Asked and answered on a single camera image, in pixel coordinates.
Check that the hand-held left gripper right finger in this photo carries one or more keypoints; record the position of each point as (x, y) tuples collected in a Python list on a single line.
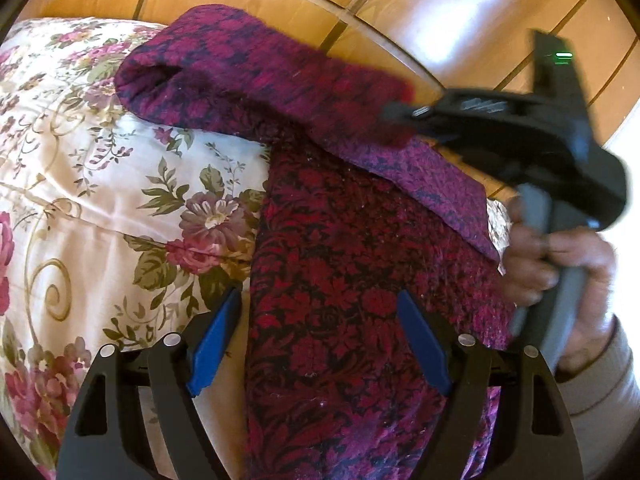
[(425, 340)]

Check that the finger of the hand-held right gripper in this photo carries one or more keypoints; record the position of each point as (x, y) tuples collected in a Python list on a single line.
[(420, 112)]

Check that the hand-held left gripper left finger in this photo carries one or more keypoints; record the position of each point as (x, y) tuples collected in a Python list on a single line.
[(215, 340)]

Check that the red floral knit pants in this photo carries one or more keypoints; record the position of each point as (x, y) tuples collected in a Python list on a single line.
[(340, 260)]

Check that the person's right forearm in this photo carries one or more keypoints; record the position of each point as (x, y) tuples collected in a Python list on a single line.
[(605, 400)]

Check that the person's right hand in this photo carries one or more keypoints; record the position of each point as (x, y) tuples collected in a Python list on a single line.
[(530, 270)]

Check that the wooden wardrobe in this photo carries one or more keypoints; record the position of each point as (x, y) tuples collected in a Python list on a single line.
[(450, 10)]

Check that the floral bedspread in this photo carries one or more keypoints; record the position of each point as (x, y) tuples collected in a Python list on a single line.
[(100, 185)]

